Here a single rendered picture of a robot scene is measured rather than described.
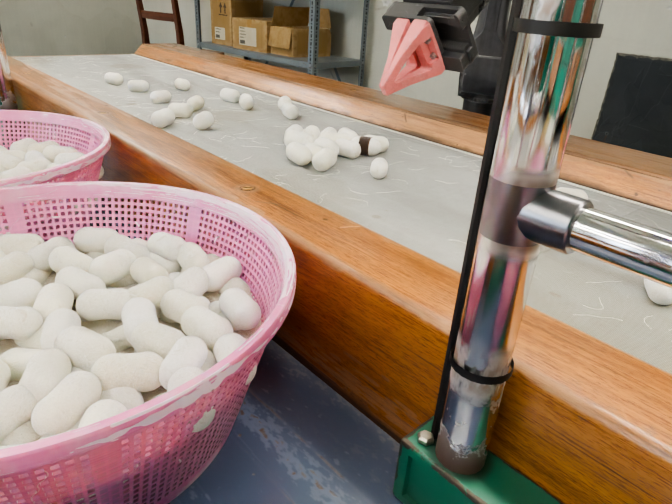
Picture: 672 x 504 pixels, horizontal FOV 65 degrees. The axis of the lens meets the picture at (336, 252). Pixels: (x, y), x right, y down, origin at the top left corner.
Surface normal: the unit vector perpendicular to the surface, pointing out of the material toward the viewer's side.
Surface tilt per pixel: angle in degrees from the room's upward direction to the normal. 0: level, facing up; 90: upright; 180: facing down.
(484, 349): 90
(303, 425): 0
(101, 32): 89
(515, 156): 90
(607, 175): 45
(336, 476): 0
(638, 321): 0
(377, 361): 90
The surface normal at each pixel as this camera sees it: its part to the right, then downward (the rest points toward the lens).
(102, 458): 0.51, 0.66
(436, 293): 0.06, -0.89
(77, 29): 0.72, 0.35
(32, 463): 0.44, 0.42
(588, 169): -0.48, -0.45
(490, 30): -0.36, 0.41
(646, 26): -0.70, 0.29
